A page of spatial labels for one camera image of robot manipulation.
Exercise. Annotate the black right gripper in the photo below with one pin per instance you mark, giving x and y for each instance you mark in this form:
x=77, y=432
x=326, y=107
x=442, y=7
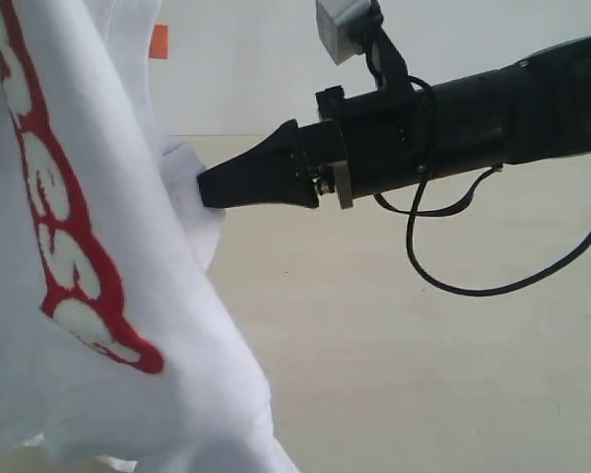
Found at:
x=356, y=147

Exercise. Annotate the white t-shirt red lettering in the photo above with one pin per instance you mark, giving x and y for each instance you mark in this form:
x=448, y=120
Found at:
x=114, y=345

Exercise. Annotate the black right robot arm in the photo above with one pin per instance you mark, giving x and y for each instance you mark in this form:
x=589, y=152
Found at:
x=535, y=109

